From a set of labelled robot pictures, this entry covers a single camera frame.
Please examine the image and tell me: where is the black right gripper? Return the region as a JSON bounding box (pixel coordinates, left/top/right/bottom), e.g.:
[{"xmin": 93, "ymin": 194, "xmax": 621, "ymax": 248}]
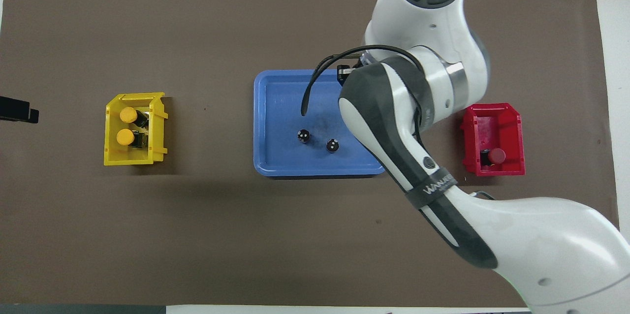
[{"xmin": 337, "ymin": 61, "xmax": 365, "ymax": 84}]

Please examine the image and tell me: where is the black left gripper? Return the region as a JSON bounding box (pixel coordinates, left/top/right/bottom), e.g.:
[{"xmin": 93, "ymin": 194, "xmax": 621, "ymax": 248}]
[{"xmin": 0, "ymin": 96, "xmax": 39, "ymax": 124}]

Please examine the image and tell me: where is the yellow push button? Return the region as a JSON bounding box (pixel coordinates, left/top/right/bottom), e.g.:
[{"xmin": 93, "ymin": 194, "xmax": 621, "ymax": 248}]
[
  {"xmin": 120, "ymin": 107, "xmax": 150, "ymax": 127},
  {"xmin": 116, "ymin": 129, "xmax": 149, "ymax": 149}
]

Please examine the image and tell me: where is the red push button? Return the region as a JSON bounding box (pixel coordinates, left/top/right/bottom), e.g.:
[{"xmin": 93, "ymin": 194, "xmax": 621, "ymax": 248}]
[{"xmin": 480, "ymin": 148, "xmax": 506, "ymax": 166}]

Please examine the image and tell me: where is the blue plastic tray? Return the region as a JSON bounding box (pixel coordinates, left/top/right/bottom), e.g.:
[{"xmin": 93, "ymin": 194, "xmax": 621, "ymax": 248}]
[{"xmin": 253, "ymin": 69, "xmax": 387, "ymax": 178}]

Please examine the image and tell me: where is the yellow plastic bin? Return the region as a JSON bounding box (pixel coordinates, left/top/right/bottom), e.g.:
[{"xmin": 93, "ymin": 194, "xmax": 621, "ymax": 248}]
[{"xmin": 104, "ymin": 92, "xmax": 169, "ymax": 166}]

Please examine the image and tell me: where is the red plastic bin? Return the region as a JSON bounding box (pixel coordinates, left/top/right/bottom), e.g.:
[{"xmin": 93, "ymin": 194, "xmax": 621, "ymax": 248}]
[{"xmin": 461, "ymin": 103, "xmax": 526, "ymax": 177}]

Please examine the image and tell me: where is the brown paper table mat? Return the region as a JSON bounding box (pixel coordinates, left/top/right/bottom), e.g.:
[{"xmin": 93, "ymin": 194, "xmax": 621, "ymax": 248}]
[{"xmin": 0, "ymin": 0, "xmax": 620, "ymax": 307}]

